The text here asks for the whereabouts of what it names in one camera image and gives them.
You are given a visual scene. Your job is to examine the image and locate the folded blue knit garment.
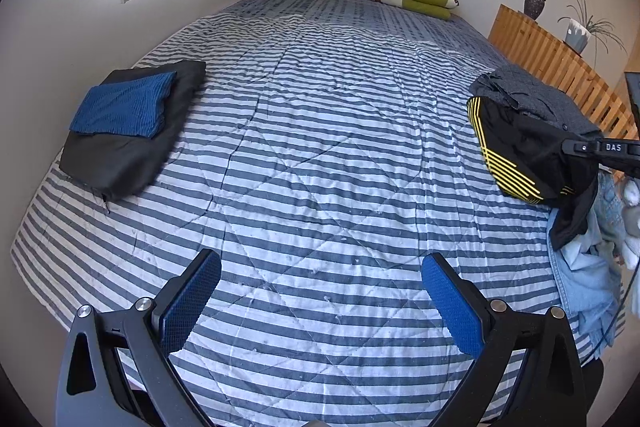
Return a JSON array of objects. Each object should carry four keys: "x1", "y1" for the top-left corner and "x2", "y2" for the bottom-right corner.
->
[{"x1": 70, "y1": 72, "x2": 177, "y2": 139}]

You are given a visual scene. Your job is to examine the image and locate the light blue denim jeans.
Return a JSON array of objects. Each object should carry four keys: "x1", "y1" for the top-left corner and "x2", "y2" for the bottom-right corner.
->
[{"x1": 548, "y1": 171, "x2": 632, "y2": 353}]

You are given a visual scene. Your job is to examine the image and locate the black yellow striped pants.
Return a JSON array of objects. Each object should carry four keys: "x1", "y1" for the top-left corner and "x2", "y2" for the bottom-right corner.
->
[{"x1": 466, "y1": 96, "x2": 599, "y2": 251}]

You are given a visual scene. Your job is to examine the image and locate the blue white striped quilt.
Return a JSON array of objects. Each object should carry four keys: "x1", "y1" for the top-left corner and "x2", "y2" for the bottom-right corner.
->
[{"x1": 11, "y1": 0, "x2": 561, "y2": 426}]

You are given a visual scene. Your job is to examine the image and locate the dark ceramic vase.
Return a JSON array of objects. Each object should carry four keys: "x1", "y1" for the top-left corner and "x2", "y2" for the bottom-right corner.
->
[{"x1": 523, "y1": 0, "x2": 546, "y2": 20}]

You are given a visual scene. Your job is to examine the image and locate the right white gloved hand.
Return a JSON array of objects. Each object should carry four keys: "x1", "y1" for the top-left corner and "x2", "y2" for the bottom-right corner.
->
[{"x1": 622, "y1": 178, "x2": 640, "y2": 270}]

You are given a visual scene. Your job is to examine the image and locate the wooden slatted bed rail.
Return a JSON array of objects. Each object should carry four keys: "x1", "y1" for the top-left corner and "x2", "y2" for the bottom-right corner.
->
[{"x1": 488, "y1": 4, "x2": 638, "y2": 140}]

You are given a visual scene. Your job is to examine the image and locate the grey dark jacket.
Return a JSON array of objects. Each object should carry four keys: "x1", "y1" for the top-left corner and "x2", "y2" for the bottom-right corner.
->
[{"x1": 470, "y1": 64, "x2": 602, "y2": 139}]

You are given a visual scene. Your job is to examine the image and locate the folded black garment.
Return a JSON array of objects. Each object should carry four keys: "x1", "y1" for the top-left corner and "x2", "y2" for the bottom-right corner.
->
[{"x1": 60, "y1": 60, "x2": 206, "y2": 202}]

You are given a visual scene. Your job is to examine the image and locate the potted spider plant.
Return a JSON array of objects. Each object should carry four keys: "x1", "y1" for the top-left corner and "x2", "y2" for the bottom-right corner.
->
[{"x1": 558, "y1": 0, "x2": 627, "y2": 61}]

